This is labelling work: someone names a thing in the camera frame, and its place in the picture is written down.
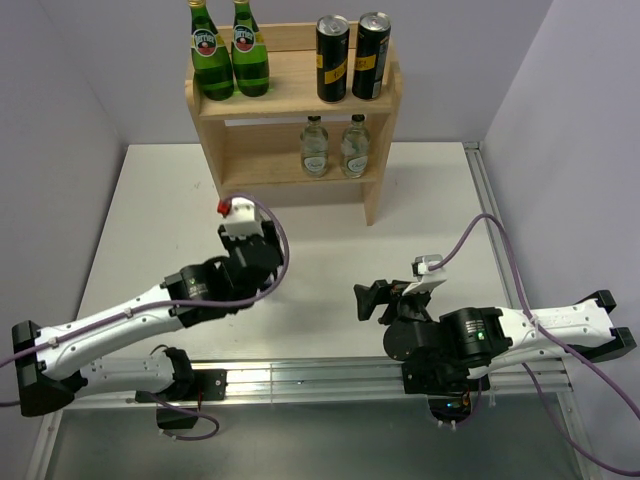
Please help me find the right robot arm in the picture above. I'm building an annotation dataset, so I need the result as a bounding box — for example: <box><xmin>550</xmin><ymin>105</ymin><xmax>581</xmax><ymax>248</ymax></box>
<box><xmin>354</xmin><ymin>278</ymin><xmax>636</xmax><ymax>390</ymax></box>

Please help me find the right green Perrier bottle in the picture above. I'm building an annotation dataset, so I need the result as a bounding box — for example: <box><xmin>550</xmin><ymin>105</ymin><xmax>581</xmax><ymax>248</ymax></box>
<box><xmin>232</xmin><ymin>1</ymin><xmax>270</xmax><ymax>97</ymax></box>

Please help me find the black yellow can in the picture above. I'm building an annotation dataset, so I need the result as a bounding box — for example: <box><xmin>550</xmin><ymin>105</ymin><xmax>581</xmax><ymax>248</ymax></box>
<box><xmin>352</xmin><ymin>12</ymin><xmax>391</xmax><ymax>100</ymax></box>
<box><xmin>316</xmin><ymin>15</ymin><xmax>350</xmax><ymax>103</ymax></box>

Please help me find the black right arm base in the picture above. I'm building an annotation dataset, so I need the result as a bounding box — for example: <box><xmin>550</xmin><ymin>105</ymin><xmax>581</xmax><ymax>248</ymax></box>
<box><xmin>401</xmin><ymin>360</ymin><xmax>490</xmax><ymax>423</ymax></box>

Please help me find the clear Chang soda bottle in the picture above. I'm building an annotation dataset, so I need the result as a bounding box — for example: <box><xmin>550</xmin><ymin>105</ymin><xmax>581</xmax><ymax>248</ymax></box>
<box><xmin>300</xmin><ymin>116</ymin><xmax>329</xmax><ymax>178</ymax></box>
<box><xmin>340</xmin><ymin>114</ymin><xmax>370</xmax><ymax>178</ymax></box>

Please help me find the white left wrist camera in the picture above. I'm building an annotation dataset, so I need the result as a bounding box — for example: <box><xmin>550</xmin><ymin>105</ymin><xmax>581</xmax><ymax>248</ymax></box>
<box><xmin>217</xmin><ymin>197</ymin><xmax>263</xmax><ymax>238</ymax></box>

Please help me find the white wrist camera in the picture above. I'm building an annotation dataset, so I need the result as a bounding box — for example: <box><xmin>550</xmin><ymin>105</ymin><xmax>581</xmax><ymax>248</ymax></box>
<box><xmin>217</xmin><ymin>197</ymin><xmax>263</xmax><ymax>238</ymax></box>
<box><xmin>402</xmin><ymin>254</ymin><xmax>447</xmax><ymax>296</ymax></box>

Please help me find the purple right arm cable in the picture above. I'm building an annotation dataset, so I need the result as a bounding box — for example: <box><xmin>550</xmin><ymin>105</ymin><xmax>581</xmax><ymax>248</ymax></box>
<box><xmin>429</xmin><ymin>213</ymin><xmax>640</xmax><ymax>476</ymax></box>

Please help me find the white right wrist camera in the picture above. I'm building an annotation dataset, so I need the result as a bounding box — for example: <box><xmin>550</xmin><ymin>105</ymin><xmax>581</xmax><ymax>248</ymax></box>
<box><xmin>402</xmin><ymin>254</ymin><xmax>447</xmax><ymax>296</ymax></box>

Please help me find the aluminium rail frame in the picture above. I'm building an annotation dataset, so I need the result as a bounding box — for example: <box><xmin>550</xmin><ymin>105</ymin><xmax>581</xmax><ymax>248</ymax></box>
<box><xmin>28</xmin><ymin>143</ymin><xmax>600</xmax><ymax>479</ymax></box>

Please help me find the wooden shelf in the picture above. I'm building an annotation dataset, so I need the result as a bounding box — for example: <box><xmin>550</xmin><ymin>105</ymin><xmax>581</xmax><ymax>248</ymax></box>
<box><xmin>185</xmin><ymin>23</ymin><xmax>403</xmax><ymax>225</ymax></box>

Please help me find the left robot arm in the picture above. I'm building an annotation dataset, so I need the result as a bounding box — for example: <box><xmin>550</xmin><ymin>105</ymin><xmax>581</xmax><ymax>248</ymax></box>
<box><xmin>8</xmin><ymin>220</ymin><xmax>290</xmax><ymax>417</ymax></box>

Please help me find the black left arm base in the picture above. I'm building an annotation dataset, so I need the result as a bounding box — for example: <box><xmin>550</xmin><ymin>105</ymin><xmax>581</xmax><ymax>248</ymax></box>
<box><xmin>134</xmin><ymin>369</ymin><xmax>227</xmax><ymax>442</ymax></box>

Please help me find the left green Perrier bottle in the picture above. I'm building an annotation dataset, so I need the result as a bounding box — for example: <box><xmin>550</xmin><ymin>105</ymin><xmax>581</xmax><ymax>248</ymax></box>
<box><xmin>188</xmin><ymin>0</ymin><xmax>234</xmax><ymax>101</ymax></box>

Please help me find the green perrier bottle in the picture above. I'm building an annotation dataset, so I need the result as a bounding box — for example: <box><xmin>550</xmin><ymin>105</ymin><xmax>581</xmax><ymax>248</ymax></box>
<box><xmin>188</xmin><ymin>0</ymin><xmax>234</xmax><ymax>101</ymax></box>
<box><xmin>232</xmin><ymin>1</ymin><xmax>270</xmax><ymax>97</ymax></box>

